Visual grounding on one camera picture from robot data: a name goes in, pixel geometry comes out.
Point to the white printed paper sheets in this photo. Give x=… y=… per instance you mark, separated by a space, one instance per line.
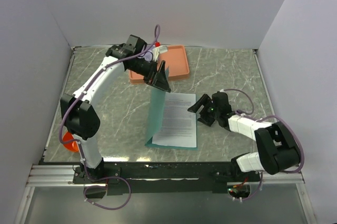
x=179 y=121

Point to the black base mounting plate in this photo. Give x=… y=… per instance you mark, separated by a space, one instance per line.
x=156 y=177

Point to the lavender square bowl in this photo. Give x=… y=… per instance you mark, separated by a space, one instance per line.
x=148 y=56

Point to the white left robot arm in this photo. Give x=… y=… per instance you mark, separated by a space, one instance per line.
x=80 y=122

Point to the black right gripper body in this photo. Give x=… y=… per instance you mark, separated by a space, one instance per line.
x=209 y=115

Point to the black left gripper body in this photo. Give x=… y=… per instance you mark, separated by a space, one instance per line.
x=147 y=69

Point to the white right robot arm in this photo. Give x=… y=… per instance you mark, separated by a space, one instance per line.
x=278 y=148

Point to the teal green file folder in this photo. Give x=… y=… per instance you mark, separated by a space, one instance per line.
x=156 y=116

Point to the aluminium frame rail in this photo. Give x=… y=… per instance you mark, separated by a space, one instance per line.
x=62 y=176

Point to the orange plastic cup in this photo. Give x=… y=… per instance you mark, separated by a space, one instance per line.
x=69 y=143

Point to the salmon pink tray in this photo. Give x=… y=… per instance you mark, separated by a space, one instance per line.
x=175 y=60

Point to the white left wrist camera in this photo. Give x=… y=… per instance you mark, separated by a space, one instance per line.
x=158 y=50

